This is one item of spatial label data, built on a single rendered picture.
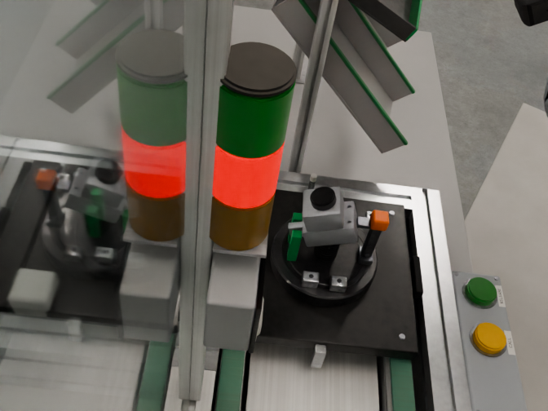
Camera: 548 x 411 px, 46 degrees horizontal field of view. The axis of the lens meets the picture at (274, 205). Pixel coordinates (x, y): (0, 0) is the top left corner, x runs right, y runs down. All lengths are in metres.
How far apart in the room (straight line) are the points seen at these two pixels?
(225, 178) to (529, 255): 0.77
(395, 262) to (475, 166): 1.70
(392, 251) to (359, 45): 0.33
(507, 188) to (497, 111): 1.65
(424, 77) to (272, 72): 1.01
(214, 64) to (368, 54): 0.68
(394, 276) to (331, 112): 0.46
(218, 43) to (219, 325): 0.23
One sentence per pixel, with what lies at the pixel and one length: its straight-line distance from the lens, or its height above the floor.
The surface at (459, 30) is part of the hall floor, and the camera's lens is 3.27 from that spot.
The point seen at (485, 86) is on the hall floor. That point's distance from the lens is 2.97.
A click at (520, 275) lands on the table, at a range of 1.10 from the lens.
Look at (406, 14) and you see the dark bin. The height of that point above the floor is 1.19.
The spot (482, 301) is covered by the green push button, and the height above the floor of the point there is 0.97.
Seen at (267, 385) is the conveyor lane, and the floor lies 0.92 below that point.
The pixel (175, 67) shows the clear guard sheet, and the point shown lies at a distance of 0.25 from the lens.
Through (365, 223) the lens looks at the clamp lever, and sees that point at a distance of 0.79.
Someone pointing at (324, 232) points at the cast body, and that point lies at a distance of 0.77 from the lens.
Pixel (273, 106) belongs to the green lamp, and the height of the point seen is 1.40.
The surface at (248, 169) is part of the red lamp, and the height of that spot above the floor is 1.35.
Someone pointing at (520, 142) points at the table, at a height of 0.86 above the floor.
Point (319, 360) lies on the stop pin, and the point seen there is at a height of 0.95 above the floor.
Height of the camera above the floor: 1.65
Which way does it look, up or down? 49 degrees down
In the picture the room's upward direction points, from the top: 10 degrees clockwise
